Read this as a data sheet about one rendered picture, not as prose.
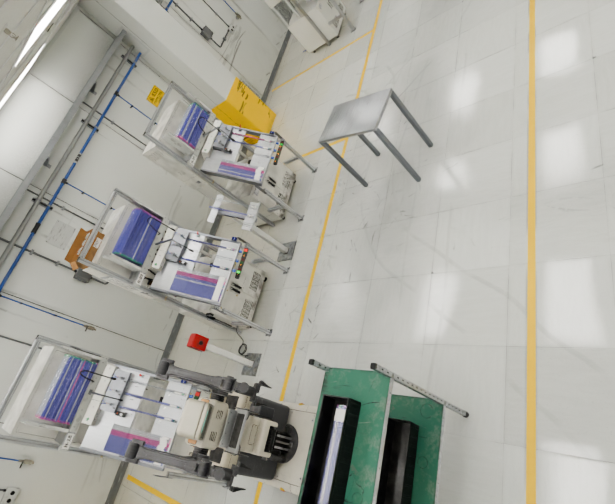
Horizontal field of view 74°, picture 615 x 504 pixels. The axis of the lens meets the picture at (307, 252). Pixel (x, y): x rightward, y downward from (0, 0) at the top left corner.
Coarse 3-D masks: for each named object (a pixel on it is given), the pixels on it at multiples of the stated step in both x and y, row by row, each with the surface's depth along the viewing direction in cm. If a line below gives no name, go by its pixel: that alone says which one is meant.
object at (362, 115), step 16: (368, 96) 376; (384, 96) 359; (336, 112) 401; (352, 112) 382; (368, 112) 364; (336, 128) 387; (352, 128) 369; (368, 128) 352; (416, 128) 389; (368, 144) 443; (384, 144) 361; (432, 144) 406; (400, 160) 374; (416, 176) 390
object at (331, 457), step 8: (336, 408) 216; (344, 408) 213; (336, 416) 214; (336, 424) 212; (336, 432) 209; (336, 440) 207; (328, 448) 208; (336, 448) 205; (328, 456) 206; (336, 456) 203; (328, 464) 204; (328, 472) 202; (328, 480) 200; (320, 488) 201; (328, 488) 198; (320, 496) 199; (328, 496) 196
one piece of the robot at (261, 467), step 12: (228, 396) 308; (240, 396) 299; (228, 408) 302; (276, 408) 318; (288, 408) 327; (276, 420) 317; (288, 432) 320; (276, 444) 308; (288, 444) 313; (216, 456) 286; (228, 456) 282; (240, 456) 289; (252, 456) 296; (276, 456) 304; (240, 468) 287; (252, 468) 294; (264, 468) 302
